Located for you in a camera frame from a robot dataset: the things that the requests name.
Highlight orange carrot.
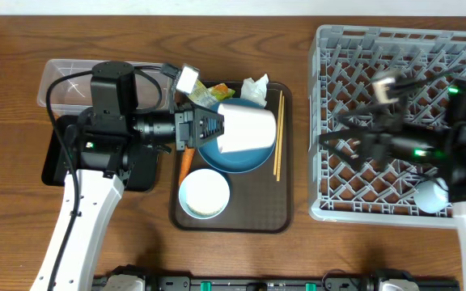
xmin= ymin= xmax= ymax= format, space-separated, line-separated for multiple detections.
xmin=178 ymin=147 xmax=195 ymax=185

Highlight right wooden chopstick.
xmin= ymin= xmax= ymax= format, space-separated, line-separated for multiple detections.
xmin=275 ymin=91 xmax=285 ymax=182

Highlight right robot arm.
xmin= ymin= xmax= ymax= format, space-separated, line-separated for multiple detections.
xmin=319 ymin=78 xmax=466 ymax=289

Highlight left wooden chopstick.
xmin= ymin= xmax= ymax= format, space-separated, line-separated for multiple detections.
xmin=273 ymin=91 xmax=284 ymax=181

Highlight white paper cup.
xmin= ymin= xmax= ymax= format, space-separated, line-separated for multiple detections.
xmin=217 ymin=103 xmax=277 ymax=154

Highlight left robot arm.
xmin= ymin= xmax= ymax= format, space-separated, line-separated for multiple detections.
xmin=32 ymin=61 xmax=224 ymax=290

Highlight clear plastic bin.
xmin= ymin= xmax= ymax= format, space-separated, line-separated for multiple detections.
xmin=36 ymin=59 xmax=172 ymax=116

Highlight yellow green snack wrapper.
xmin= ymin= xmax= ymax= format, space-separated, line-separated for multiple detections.
xmin=188 ymin=80 xmax=235 ymax=108

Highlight grey plastic dishwasher rack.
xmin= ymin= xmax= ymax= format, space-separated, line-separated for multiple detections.
xmin=307 ymin=24 xmax=466 ymax=230

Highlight white napkin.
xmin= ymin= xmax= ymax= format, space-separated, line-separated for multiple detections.
xmin=240 ymin=74 xmax=269 ymax=108

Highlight black tray bin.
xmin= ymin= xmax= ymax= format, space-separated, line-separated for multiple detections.
xmin=40 ymin=114 xmax=159 ymax=192

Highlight light blue rice bowl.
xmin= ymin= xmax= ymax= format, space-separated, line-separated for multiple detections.
xmin=178 ymin=169 xmax=231 ymax=220

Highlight wooden chopstick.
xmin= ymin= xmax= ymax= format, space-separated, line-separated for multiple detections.
xmin=273 ymin=91 xmax=284 ymax=181
xmin=275 ymin=91 xmax=285 ymax=182

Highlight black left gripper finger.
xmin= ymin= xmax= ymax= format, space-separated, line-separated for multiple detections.
xmin=197 ymin=129 xmax=224 ymax=147
xmin=194 ymin=105 xmax=224 ymax=122

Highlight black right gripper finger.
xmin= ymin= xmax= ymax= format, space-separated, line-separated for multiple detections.
xmin=319 ymin=118 xmax=368 ymax=142
xmin=320 ymin=143 xmax=366 ymax=171

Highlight brown serving tray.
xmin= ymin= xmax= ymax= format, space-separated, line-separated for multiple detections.
xmin=169 ymin=82 xmax=293 ymax=234

